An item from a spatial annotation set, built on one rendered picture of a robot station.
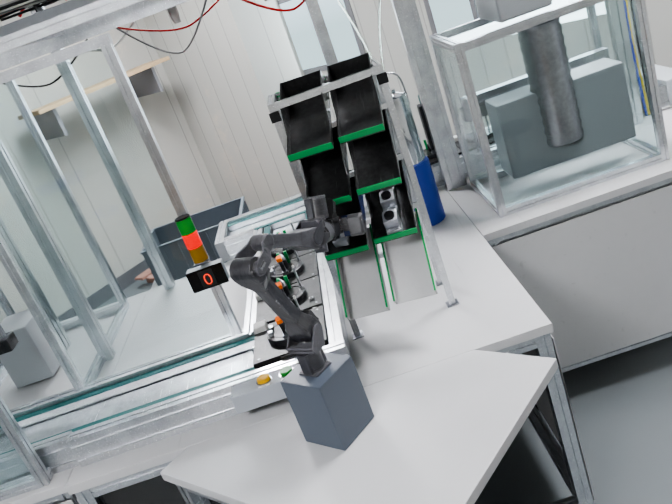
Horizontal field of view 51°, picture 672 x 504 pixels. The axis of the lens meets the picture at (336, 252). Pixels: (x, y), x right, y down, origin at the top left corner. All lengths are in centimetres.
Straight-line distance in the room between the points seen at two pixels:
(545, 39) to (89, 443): 205
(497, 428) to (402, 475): 25
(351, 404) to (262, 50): 474
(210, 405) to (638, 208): 176
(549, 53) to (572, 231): 67
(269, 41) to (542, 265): 405
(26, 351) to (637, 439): 238
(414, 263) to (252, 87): 425
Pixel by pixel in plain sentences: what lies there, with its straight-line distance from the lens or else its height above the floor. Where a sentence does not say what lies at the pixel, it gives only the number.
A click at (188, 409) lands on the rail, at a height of 93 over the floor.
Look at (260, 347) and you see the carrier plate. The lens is 225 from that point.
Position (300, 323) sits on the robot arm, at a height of 121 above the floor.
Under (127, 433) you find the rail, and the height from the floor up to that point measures 92.
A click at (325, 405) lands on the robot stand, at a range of 178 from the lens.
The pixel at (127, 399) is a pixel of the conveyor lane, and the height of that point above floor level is 92.
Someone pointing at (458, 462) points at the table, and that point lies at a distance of 171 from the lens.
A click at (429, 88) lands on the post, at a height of 134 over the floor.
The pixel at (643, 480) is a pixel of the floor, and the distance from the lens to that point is 283.
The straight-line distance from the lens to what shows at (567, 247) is 287.
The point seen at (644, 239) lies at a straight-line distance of 299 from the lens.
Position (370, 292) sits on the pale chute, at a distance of 215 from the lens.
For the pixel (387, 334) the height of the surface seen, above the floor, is 86.
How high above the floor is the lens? 197
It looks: 22 degrees down
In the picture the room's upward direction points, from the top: 20 degrees counter-clockwise
